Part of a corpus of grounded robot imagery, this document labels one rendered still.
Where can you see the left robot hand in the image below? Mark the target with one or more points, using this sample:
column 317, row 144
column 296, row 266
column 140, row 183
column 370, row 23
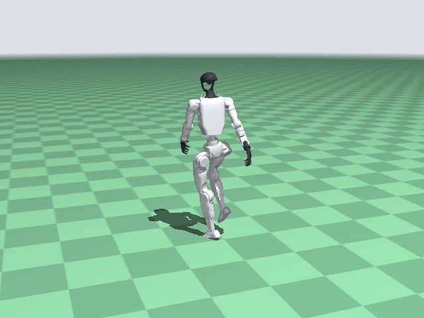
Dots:
column 183, row 144

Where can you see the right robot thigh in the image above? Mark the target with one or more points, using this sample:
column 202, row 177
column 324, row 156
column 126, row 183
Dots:
column 215, row 163

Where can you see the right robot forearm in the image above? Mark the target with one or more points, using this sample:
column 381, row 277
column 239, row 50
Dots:
column 241, row 134

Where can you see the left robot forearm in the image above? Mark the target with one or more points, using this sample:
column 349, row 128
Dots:
column 185, row 134

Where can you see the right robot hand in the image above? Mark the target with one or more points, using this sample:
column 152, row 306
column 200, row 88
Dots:
column 247, row 148

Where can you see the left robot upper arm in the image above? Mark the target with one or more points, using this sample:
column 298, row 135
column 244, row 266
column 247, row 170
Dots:
column 192, row 106

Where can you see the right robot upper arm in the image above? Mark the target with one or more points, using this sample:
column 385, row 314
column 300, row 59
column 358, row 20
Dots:
column 229, row 104

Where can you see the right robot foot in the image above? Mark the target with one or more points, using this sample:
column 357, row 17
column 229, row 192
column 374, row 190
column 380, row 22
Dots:
column 223, row 214

